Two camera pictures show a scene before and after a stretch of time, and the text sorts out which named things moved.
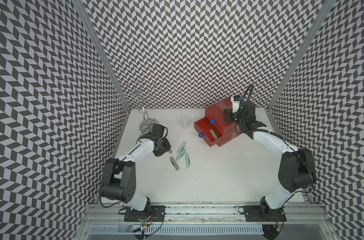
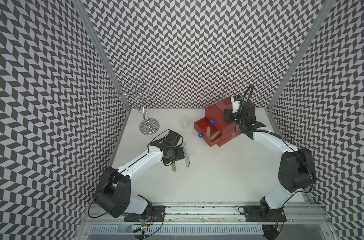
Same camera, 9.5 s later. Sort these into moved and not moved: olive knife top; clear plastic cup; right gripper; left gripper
Moved: left gripper; olive knife top
Not moved: right gripper; clear plastic cup
